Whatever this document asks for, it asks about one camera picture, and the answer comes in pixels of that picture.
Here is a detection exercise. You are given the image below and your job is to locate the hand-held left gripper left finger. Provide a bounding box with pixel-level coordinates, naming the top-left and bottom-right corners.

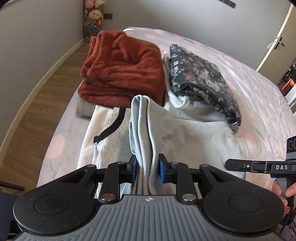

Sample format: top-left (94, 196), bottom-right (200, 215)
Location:
top-left (61, 153), bottom-right (139, 205)

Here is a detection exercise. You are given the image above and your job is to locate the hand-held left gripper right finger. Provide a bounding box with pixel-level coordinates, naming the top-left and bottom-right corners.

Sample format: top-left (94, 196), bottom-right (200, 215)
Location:
top-left (158, 153), bottom-right (234, 204)

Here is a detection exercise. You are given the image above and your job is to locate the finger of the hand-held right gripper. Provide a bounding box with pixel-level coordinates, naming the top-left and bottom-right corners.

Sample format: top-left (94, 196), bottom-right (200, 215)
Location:
top-left (225, 159), bottom-right (273, 173)

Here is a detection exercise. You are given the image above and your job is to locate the grey ribbed sweatshirt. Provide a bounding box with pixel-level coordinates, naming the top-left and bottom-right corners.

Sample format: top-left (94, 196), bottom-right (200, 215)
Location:
top-left (128, 95), bottom-right (246, 195)

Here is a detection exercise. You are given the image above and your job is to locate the person's right hand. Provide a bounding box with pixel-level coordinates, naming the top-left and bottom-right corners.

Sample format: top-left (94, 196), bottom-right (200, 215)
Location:
top-left (272, 181), bottom-right (296, 214)

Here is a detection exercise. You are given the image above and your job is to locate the beige garment with black trim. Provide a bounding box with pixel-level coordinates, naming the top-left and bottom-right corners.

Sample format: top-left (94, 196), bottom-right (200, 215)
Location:
top-left (77, 105), bottom-right (134, 200)

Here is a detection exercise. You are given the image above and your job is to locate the bed with pink dotted sheet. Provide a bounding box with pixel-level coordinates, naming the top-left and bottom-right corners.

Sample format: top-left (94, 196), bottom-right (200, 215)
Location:
top-left (37, 27), bottom-right (296, 193)

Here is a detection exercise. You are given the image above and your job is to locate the taupe folded cloth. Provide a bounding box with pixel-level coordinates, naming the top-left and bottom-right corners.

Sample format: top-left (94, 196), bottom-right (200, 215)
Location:
top-left (76, 101), bottom-right (95, 118)

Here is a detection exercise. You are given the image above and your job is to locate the orange stool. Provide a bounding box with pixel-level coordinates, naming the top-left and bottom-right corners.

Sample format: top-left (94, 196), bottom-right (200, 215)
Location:
top-left (279, 80), bottom-right (293, 93)

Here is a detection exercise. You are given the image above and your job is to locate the dark floral garment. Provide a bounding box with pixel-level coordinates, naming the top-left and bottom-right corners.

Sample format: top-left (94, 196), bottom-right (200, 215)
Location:
top-left (168, 43), bottom-right (242, 130)

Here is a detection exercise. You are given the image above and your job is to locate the rust red fleece garment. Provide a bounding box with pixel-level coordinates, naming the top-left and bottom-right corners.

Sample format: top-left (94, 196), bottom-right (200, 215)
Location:
top-left (77, 30), bottom-right (168, 109)

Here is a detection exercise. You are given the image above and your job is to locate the dark blue object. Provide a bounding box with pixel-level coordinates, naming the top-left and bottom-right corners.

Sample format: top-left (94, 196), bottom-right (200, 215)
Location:
top-left (0, 179), bottom-right (26, 234)

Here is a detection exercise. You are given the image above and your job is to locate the beige room door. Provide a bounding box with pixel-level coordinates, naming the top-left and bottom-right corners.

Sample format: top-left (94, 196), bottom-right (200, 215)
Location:
top-left (255, 5), bottom-right (296, 81)

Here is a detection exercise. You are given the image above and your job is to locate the blue patterned plush toy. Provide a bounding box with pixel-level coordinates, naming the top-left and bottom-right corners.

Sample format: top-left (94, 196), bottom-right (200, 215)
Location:
top-left (84, 24), bottom-right (102, 43)

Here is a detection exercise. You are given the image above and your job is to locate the plush doll red outfit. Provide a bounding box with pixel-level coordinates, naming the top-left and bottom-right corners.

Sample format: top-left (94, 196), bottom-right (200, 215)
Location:
top-left (86, 9), bottom-right (104, 26)

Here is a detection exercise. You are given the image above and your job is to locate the pink plush toy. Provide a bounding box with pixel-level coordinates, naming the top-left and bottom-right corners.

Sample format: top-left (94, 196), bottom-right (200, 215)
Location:
top-left (85, 0), bottom-right (106, 10)

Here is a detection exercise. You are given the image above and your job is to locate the black cable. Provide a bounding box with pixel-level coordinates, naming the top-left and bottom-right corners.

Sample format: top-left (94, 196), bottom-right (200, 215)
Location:
top-left (279, 204), bottom-right (296, 234)

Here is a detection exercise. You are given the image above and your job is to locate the dark metal door handle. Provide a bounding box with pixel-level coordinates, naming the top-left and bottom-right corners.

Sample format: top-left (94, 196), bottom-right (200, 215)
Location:
top-left (267, 37), bottom-right (285, 50)

